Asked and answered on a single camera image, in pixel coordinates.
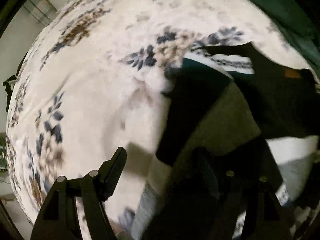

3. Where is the dark green plush blanket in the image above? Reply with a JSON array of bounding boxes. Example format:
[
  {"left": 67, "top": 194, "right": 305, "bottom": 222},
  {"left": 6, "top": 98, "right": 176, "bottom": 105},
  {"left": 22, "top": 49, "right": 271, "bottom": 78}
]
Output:
[{"left": 250, "top": 0, "right": 319, "bottom": 75}]

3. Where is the striped black grey sweater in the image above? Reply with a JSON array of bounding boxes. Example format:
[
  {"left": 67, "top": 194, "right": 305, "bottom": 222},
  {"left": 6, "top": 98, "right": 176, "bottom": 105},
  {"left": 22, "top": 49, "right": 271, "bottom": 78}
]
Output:
[{"left": 130, "top": 41, "right": 320, "bottom": 240}]

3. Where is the black clothes pile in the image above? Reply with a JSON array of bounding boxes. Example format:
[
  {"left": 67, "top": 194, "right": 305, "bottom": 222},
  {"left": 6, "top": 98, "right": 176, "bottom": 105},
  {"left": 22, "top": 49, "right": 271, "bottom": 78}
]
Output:
[{"left": 2, "top": 75, "right": 17, "bottom": 112}]

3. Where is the left grey-green curtain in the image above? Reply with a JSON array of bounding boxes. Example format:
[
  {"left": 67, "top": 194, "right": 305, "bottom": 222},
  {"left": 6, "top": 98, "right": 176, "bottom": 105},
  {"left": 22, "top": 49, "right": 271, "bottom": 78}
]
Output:
[{"left": 23, "top": 0, "right": 57, "bottom": 27}]

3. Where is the floral quilt bedspread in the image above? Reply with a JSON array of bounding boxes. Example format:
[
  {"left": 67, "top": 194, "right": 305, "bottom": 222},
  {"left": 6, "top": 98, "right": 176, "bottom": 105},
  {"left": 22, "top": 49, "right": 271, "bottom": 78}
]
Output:
[{"left": 6, "top": 0, "right": 319, "bottom": 239}]

